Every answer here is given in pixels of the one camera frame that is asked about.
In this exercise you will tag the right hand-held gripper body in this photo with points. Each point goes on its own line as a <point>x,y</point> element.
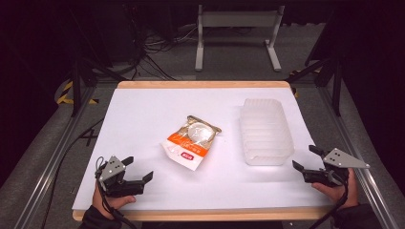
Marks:
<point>331,173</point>

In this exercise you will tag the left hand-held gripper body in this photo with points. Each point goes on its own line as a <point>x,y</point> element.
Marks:
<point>119,186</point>

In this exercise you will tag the clear plastic container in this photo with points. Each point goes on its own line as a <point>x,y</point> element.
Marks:
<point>266,133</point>

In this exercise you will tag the orange and white snack packet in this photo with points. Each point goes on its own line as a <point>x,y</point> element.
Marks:
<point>191,146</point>

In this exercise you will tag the person's left hand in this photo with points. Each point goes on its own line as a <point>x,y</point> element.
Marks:
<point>108,203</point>

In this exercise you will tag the person's right hand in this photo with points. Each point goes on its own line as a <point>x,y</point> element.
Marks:
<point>342,194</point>

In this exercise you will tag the white table cover sheet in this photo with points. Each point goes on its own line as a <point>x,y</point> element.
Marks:
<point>153,111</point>

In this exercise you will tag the black metal stand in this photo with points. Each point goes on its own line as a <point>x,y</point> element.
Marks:
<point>76,86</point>
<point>336,86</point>

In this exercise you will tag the yellow and black hazard tape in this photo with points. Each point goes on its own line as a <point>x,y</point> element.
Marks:
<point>65,92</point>

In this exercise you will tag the white metal stand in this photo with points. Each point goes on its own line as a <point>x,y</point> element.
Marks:
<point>238,19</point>

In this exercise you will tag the aluminium frame rail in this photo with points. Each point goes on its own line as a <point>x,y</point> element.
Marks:
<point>366,178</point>
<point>47,171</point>

